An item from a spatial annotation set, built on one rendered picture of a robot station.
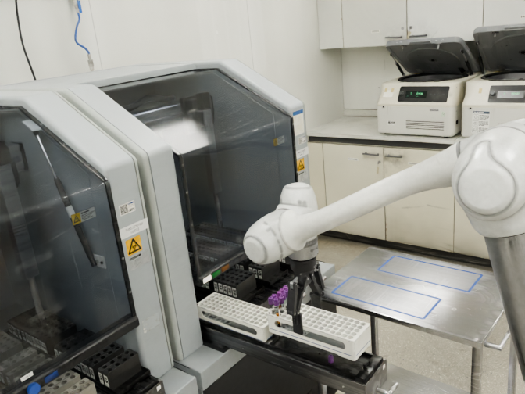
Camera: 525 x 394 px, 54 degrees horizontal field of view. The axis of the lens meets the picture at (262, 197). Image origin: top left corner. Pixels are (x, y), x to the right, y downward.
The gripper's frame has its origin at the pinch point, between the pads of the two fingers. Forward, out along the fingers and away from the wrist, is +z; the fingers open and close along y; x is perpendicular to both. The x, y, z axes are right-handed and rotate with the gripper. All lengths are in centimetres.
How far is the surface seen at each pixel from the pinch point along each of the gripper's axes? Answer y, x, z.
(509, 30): 246, 6, -64
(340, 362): -0.8, -10.6, 11.3
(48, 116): -32, 61, -65
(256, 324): -4.4, 16.6, 5.1
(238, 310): -0.6, 27.1, 5.1
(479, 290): 55, -33, 10
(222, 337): -6.7, 30.2, 12.7
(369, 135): 227, 92, 2
